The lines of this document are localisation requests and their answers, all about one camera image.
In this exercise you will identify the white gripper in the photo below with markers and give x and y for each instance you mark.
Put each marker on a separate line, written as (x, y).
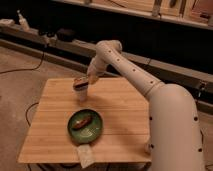
(96, 68)

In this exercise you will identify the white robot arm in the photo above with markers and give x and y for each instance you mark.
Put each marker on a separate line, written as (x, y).
(175, 137)

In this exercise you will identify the brown sausage in pan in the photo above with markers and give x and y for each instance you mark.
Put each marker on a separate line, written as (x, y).
(82, 123)

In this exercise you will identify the wooden table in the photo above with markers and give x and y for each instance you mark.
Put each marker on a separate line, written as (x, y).
(125, 123)

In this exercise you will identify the green frying pan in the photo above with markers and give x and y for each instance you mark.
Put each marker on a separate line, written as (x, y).
(84, 137)

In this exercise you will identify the black round object on ledge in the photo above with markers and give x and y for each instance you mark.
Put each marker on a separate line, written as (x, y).
(66, 35)

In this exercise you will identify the white spray bottle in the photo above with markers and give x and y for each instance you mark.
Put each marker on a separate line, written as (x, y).
(23, 22)

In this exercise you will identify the small clear bottle on table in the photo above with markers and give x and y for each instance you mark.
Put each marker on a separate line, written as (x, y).
(147, 148)

